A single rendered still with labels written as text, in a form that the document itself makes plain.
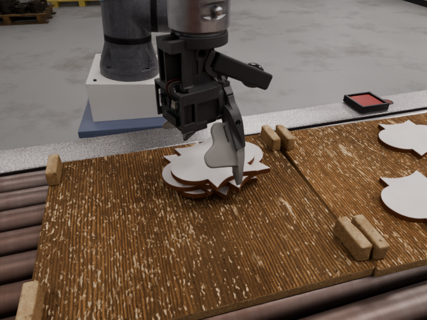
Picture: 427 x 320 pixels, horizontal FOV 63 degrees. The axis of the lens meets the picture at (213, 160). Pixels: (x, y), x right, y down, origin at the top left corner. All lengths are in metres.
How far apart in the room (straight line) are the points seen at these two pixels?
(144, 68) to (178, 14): 0.51
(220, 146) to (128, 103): 0.49
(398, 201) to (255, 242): 0.23
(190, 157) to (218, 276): 0.20
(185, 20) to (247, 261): 0.30
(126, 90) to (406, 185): 0.64
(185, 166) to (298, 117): 0.39
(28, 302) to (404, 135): 0.68
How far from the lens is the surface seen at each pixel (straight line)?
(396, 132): 0.79
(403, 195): 0.61
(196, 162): 0.54
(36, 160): 0.75
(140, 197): 0.56
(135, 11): 0.88
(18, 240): 0.58
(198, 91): 0.44
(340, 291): 0.49
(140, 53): 0.91
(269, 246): 0.48
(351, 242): 0.49
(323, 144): 0.71
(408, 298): 0.51
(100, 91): 0.91
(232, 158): 0.47
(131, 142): 0.75
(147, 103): 0.92
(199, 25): 0.42
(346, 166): 0.66
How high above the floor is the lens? 1.29
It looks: 34 degrees down
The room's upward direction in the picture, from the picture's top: straight up
